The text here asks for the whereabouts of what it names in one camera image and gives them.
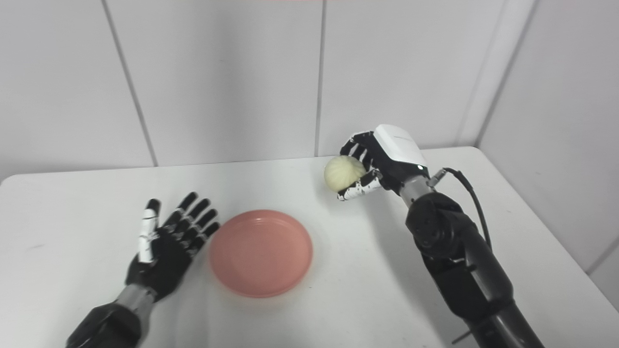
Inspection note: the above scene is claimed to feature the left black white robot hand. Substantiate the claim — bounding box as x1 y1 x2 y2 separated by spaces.
126 192 221 303

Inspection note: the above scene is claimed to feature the pink round plate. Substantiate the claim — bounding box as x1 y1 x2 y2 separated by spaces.
209 209 313 298

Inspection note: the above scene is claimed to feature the cream steamed bun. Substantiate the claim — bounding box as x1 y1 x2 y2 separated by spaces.
324 155 367 192

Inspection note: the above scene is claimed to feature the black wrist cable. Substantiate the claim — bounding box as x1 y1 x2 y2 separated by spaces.
429 167 493 252

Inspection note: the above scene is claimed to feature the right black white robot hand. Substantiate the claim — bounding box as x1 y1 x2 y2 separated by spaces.
337 124 430 202

